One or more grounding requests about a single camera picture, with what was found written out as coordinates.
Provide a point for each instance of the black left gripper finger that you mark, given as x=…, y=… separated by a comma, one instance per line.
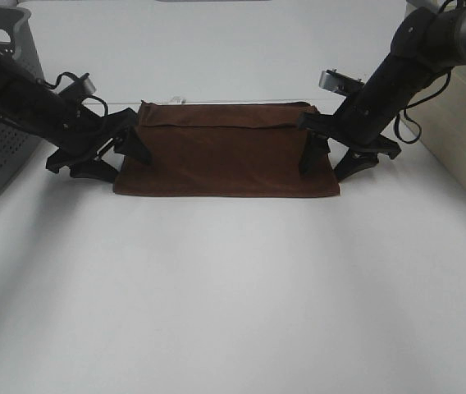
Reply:
x=129, y=144
x=93, y=168

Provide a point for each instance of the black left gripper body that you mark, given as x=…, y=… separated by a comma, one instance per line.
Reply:
x=87, y=136

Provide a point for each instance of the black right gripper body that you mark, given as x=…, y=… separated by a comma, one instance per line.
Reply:
x=357, y=129

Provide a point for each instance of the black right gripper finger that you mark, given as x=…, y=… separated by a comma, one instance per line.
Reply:
x=354, y=162
x=315, y=147

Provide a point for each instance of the brown towel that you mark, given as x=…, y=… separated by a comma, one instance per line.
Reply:
x=224, y=150

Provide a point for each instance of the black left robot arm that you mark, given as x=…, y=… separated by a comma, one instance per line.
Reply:
x=32, y=104

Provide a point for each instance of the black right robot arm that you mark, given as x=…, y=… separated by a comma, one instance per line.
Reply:
x=398, y=79

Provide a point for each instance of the grey perforated plastic basket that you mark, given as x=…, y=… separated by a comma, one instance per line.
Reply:
x=16, y=146

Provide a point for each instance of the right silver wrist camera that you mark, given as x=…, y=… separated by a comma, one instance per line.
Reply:
x=335, y=82

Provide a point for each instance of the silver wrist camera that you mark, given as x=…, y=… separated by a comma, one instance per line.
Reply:
x=81, y=88
x=335, y=82

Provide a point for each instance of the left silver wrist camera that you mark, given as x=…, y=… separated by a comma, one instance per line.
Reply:
x=81, y=88

